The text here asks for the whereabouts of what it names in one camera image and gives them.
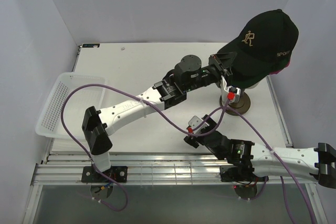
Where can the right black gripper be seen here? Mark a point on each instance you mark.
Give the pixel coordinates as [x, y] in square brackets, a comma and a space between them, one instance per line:
[193, 139]

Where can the aluminium rail frame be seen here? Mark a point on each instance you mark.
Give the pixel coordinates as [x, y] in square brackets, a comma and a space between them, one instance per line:
[161, 188]

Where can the black baseball cap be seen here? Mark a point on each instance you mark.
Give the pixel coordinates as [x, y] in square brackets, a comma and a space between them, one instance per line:
[267, 39]

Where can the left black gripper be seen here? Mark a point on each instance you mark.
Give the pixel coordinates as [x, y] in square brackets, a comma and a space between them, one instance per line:
[227, 59]

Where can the small black label sticker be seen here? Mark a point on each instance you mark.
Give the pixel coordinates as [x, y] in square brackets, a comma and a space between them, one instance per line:
[90, 45]

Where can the dark green baseball cap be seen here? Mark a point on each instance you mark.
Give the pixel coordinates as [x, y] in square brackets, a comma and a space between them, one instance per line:
[242, 80]

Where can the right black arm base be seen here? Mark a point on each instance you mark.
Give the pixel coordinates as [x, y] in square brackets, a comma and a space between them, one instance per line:
[239, 175]

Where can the white plastic basket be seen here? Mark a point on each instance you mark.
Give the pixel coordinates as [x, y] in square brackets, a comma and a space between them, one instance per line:
[49, 123]

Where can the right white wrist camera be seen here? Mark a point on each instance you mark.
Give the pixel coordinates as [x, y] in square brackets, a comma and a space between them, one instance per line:
[195, 125]

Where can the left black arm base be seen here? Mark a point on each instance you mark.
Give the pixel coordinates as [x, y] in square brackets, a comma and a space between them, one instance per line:
[117, 173]

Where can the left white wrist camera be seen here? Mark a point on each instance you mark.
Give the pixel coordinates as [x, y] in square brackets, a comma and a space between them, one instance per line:
[229, 94]

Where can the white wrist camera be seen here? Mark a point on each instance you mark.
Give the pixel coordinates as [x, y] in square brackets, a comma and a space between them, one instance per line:
[195, 125]
[229, 94]

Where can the dark brown mannequin stand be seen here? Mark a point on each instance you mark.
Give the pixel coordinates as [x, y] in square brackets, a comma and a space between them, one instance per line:
[242, 106]

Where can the pink baseball cap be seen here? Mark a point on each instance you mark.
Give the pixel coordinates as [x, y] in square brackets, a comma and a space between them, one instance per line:
[280, 67]

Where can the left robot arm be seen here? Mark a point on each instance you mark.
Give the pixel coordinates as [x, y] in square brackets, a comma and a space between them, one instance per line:
[188, 75]

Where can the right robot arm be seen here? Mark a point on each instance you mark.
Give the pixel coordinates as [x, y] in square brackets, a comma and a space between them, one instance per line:
[254, 162]

